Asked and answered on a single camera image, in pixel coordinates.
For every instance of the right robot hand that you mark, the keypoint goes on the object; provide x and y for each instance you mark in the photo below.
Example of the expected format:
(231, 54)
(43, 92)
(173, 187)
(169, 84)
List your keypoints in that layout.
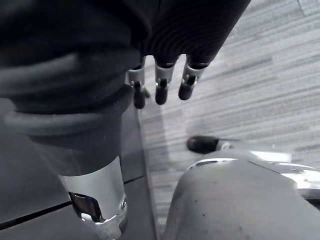
(75, 75)

